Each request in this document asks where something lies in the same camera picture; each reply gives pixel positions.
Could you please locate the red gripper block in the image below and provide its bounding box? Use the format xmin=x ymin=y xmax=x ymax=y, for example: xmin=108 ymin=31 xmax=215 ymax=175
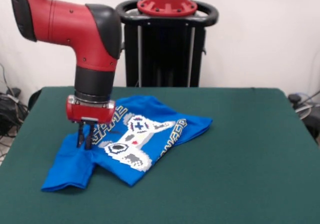
xmin=65 ymin=95 xmax=117 ymax=150

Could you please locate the blue printed t-shirt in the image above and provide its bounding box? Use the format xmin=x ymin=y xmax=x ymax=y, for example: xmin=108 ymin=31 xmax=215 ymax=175
xmin=40 ymin=95 xmax=214 ymax=192

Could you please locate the dark green table cloth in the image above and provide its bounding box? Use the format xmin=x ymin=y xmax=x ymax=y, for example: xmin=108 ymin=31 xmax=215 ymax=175
xmin=0 ymin=86 xmax=320 ymax=224

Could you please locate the black cable tangle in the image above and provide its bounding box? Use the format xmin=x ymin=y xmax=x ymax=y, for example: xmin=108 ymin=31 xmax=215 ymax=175
xmin=0 ymin=63 xmax=30 ymax=137
xmin=287 ymin=90 xmax=320 ymax=141

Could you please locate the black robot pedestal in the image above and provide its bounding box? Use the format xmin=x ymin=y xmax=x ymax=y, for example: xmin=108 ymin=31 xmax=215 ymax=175
xmin=115 ymin=0 xmax=220 ymax=87

